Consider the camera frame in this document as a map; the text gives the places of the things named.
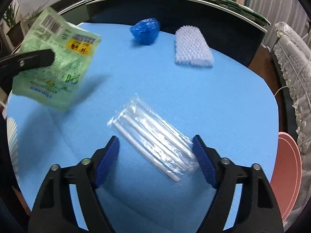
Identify green printed snack bag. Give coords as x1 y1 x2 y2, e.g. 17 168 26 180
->
12 7 101 111

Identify clear pack of straws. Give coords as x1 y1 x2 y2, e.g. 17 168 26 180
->
107 95 199 183

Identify blue plastic bag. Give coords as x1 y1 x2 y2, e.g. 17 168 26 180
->
130 18 160 45

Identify white bubble wrap piece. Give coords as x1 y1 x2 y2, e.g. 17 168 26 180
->
175 25 214 67

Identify pink trash bin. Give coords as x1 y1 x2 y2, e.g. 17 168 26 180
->
270 131 302 221

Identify blue foam mat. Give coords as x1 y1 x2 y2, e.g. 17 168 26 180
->
7 23 279 232

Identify grey quilted sofa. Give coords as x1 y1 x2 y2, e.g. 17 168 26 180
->
272 22 310 230

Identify grey curtains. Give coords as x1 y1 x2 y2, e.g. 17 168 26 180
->
245 0 310 31

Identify white cable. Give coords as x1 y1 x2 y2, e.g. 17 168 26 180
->
273 60 311 97

